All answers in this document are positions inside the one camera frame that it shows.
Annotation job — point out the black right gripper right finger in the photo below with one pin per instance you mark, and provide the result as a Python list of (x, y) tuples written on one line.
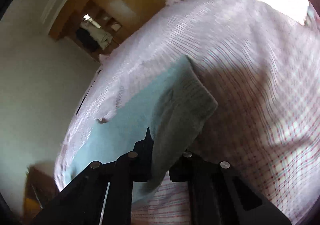
[(193, 170)]

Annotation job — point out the wooden wardrobe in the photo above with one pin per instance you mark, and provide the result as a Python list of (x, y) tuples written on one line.
[(121, 18)]

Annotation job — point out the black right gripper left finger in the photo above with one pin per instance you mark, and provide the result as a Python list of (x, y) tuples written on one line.
[(134, 166)]

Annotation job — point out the beige hanging jacket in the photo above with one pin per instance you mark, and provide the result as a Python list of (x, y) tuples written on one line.
[(98, 34)]

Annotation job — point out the teal pants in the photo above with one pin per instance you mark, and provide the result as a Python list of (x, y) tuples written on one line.
[(173, 107)]

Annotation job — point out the pink checkered bed sheet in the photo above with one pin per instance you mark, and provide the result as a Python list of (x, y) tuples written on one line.
[(260, 66)]

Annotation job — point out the dark hanging garment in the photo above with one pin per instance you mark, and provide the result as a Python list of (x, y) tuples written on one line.
[(87, 40)]

